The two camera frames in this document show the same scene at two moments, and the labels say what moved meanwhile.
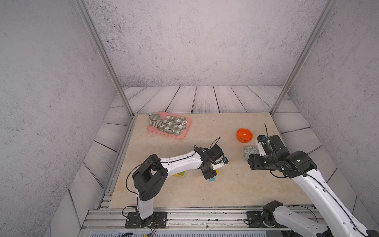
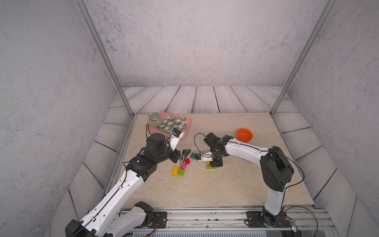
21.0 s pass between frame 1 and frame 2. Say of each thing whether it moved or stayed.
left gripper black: moved
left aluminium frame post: stayed
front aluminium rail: stayed
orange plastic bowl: stayed
